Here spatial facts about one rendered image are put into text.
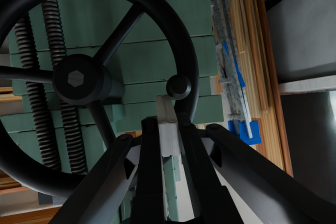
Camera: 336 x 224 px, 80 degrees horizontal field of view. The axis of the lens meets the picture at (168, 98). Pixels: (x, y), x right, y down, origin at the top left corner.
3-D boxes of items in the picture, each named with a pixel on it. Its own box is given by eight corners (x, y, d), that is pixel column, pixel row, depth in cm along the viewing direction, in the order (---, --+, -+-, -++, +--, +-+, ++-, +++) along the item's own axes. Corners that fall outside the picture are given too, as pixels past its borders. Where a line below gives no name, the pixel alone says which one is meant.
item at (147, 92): (209, 76, 43) (211, 95, 43) (194, 85, 64) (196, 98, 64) (21, 95, 42) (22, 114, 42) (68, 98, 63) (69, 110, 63)
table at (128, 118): (239, 91, 34) (243, 127, 34) (203, 97, 64) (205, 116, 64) (-133, 128, 32) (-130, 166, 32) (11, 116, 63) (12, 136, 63)
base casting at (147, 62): (216, 34, 44) (220, 76, 43) (186, 73, 101) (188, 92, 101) (6, 54, 43) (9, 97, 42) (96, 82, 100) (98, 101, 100)
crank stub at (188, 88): (164, 97, 19) (167, 71, 19) (164, 99, 24) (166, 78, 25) (191, 100, 19) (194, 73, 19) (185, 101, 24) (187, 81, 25)
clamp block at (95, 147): (104, 123, 33) (109, 178, 33) (121, 117, 47) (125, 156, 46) (13, 132, 33) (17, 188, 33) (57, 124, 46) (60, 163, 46)
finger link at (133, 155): (162, 163, 14) (118, 169, 14) (159, 129, 19) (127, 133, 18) (160, 144, 13) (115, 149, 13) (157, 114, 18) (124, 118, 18)
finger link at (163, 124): (171, 156, 16) (161, 158, 16) (165, 120, 22) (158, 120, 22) (167, 121, 15) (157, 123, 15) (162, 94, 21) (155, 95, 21)
